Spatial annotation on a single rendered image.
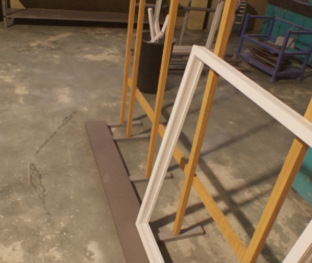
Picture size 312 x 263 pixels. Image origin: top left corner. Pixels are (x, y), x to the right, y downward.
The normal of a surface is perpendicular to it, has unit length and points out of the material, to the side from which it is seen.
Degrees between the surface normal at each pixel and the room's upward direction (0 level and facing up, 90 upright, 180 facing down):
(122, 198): 0
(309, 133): 82
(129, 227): 0
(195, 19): 90
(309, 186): 90
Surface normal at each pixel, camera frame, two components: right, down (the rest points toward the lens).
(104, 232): 0.12, -0.85
